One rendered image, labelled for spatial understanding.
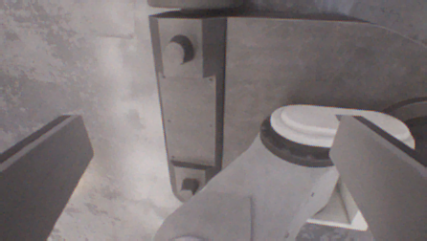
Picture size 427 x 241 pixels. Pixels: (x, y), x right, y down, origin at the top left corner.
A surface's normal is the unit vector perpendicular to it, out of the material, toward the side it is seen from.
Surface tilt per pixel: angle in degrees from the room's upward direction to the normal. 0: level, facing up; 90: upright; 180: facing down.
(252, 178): 90
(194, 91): 0
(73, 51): 0
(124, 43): 0
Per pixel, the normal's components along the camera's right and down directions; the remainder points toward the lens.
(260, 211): 0.00, -0.86
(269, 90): -0.19, 0.50
